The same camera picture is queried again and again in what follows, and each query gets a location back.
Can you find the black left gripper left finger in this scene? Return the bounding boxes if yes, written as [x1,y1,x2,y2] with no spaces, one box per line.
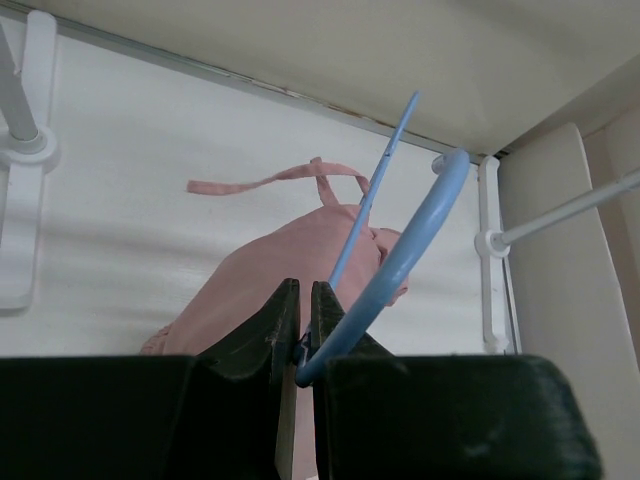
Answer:
[1,279,300,479]

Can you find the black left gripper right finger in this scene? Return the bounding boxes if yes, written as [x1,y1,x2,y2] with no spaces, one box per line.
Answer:
[309,280,604,480]

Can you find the pink trousers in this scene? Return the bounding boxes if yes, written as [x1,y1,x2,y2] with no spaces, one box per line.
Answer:
[140,157,400,479]

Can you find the white clothes rack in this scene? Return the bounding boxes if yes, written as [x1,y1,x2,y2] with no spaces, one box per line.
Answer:
[0,9,640,357]

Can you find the blue wire hanger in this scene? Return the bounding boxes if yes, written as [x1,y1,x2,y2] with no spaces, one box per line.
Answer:
[295,92,471,388]

